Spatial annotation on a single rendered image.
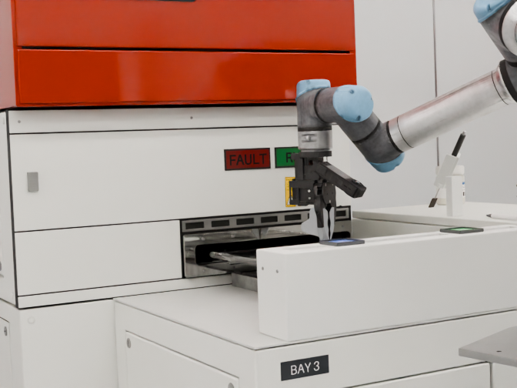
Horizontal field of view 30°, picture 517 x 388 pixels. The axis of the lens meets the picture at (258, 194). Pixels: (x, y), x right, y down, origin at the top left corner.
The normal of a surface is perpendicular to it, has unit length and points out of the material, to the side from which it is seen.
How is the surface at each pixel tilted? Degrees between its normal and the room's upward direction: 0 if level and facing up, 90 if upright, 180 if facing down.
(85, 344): 90
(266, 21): 90
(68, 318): 90
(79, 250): 90
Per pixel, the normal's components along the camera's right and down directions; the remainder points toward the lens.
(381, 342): 0.48, 0.03
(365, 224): -0.87, 0.06
